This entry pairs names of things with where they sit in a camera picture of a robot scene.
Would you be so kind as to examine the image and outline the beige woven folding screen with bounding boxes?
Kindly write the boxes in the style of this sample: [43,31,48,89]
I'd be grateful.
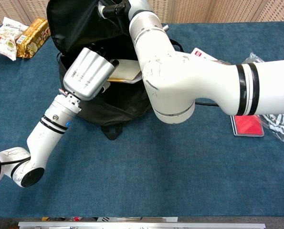
[0,0,284,26]

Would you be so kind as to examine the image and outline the white nut snack bag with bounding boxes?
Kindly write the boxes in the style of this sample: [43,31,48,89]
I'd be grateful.
[0,16,29,62]

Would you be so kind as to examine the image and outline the aluminium profile rail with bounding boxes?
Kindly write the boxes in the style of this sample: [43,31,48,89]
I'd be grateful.
[18,221,266,229]

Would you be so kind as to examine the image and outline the carded metal hooks package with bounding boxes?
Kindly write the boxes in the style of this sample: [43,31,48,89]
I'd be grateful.
[191,47,231,65]

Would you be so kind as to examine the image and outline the gold foil snack package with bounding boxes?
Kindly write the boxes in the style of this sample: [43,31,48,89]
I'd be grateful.
[15,18,51,59]

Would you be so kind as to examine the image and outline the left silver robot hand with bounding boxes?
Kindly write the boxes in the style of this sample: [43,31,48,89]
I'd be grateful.
[63,44,120,102]

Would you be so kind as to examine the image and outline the black backpack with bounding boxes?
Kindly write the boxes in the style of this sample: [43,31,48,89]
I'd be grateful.
[46,0,184,141]

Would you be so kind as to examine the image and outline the white book with yellow band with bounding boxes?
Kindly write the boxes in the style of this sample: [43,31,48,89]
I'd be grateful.
[107,59,143,84]

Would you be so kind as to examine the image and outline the blue table cloth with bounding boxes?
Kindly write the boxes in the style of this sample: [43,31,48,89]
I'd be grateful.
[0,21,284,218]

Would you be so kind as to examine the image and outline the striped cloth in plastic bag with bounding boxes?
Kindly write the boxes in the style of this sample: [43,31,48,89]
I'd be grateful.
[242,52,284,144]

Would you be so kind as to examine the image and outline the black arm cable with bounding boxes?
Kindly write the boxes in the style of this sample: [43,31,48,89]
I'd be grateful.
[0,157,32,167]

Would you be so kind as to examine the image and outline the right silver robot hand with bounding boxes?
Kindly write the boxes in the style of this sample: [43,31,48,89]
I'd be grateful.
[97,0,133,19]

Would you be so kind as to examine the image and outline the red clear plastic case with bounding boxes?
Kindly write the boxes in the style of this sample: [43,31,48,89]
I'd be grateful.
[230,114,264,137]

